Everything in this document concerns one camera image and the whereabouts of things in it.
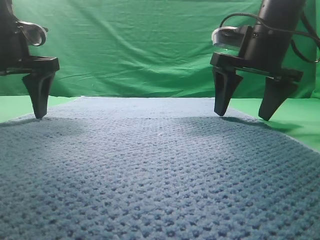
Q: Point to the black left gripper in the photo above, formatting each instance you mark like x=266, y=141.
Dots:
x=16, y=36

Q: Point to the blue waffle-weave towel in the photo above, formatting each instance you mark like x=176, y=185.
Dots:
x=101, y=168

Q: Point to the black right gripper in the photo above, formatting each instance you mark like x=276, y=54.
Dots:
x=261, y=49

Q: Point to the green backdrop cloth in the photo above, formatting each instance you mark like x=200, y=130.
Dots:
x=132, y=48

